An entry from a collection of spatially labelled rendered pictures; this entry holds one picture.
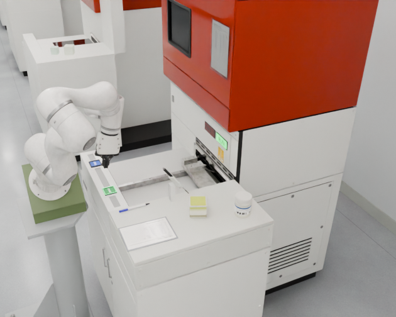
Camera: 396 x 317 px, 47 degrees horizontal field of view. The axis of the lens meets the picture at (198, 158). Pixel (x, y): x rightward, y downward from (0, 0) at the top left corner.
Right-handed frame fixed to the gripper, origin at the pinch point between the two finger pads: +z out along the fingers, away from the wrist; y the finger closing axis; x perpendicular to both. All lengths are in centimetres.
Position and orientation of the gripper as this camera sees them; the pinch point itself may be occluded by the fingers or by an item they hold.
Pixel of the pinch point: (105, 163)
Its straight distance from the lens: 205.7
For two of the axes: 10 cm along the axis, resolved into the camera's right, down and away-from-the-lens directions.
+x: 4.3, 4.7, -7.7
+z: -2.0, 8.8, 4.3
